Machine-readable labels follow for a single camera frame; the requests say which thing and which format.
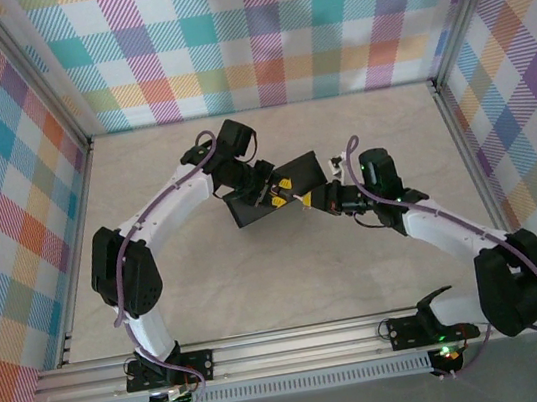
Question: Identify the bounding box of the black box with painted lid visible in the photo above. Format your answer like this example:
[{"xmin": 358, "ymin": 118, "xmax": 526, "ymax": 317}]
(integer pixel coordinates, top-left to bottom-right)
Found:
[{"xmin": 217, "ymin": 148, "xmax": 336, "ymax": 231}]

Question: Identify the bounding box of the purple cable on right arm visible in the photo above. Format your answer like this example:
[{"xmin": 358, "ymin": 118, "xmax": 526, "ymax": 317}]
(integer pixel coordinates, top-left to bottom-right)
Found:
[{"xmin": 343, "ymin": 107, "xmax": 537, "ymax": 390}]

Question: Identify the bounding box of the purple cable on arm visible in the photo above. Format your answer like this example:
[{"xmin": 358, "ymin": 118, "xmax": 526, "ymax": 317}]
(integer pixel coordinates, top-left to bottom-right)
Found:
[
  {"xmin": 87, "ymin": 127, "xmax": 257, "ymax": 402},
  {"xmin": 343, "ymin": 107, "xmax": 537, "ymax": 390}
]

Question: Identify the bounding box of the aluminium side rail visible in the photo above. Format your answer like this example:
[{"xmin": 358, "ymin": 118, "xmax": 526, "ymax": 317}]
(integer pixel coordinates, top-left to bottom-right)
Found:
[
  {"xmin": 427, "ymin": 67, "xmax": 537, "ymax": 306},
  {"xmin": 23, "ymin": 135, "xmax": 127, "ymax": 370}
]

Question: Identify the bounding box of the black wire loop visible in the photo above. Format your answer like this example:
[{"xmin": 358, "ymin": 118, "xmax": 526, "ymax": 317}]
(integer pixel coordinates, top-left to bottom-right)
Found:
[{"xmin": 375, "ymin": 318, "xmax": 395, "ymax": 343}]

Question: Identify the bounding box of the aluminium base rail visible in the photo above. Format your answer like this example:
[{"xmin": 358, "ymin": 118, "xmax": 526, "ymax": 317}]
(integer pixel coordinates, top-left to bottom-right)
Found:
[{"xmin": 23, "ymin": 290, "xmax": 537, "ymax": 402}]

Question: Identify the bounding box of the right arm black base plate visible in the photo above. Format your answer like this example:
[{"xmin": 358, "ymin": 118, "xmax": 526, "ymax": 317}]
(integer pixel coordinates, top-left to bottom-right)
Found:
[{"xmin": 384, "ymin": 303, "xmax": 482, "ymax": 353}]

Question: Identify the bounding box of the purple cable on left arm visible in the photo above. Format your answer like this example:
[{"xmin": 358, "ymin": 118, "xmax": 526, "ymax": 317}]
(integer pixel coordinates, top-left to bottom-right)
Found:
[{"xmin": 87, "ymin": 127, "xmax": 257, "ymax": 402}]

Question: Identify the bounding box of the grey slotted cable duct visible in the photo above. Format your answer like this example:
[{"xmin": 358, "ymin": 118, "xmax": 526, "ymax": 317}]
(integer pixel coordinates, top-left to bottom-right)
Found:
[{"xmin": 84, "ymin": 350, "xmax": 436, "ymax": 402}]

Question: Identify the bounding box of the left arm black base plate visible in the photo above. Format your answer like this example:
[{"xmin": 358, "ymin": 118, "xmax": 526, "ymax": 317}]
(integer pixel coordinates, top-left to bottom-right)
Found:
[{"xmin": 122, "ymin": 348, "xmax": 218, "ymax": 396}]

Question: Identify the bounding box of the aluminium frame post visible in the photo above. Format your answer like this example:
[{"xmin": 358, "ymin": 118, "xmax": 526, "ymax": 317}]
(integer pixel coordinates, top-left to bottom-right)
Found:
[
  {"xmin": 418, "ymin": 0, "xmax": 533, "ymax": 92},
  {"xmin": 0, "ymin": 0, "xmax": 97, "ymax": 169}
]

